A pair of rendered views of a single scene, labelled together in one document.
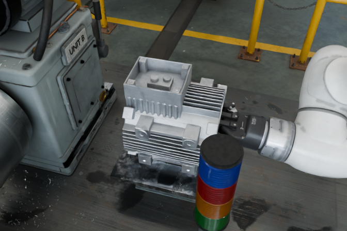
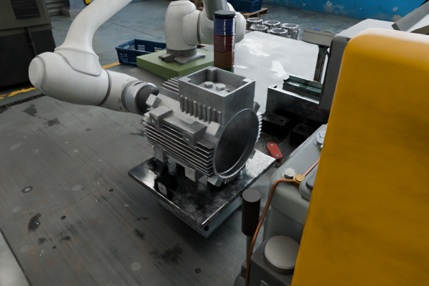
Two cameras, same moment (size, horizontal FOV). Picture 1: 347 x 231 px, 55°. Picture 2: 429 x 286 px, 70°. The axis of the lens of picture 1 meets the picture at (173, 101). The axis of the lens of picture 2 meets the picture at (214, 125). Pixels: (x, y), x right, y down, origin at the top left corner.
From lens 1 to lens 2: 1.10 m
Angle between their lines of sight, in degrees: 101
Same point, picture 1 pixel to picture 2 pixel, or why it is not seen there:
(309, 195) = (119, 149)
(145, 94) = (237, 81)
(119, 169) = (265, 160)
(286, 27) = not seen: outside the picture
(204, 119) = not seen: hidden behind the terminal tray
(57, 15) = not seen: hidden behind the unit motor
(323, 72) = (86, 54)
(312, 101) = (104, 74)
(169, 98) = (218, 75)
